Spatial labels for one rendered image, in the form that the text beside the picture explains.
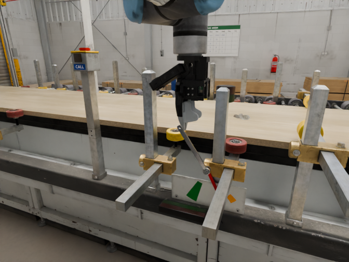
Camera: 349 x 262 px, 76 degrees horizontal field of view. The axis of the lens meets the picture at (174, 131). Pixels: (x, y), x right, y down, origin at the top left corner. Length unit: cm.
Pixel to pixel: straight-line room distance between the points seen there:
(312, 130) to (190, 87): 35
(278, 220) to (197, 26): 64
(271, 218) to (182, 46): 60
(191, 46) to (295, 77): 743
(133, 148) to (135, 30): 765
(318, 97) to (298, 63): 727
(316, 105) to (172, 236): 101
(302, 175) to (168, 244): 91
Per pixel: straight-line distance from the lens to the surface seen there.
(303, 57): 797
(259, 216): 84
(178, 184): 83
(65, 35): 1021
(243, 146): 83
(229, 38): 778
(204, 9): 42
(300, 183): 77
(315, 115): 70
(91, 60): 90
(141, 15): 52
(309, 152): 72
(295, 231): 83
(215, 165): 75
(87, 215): 167
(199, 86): 61
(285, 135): 100
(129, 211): 107
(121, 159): 121
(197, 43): 60
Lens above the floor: 120
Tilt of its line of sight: 18 degrees down
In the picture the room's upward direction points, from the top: straight up
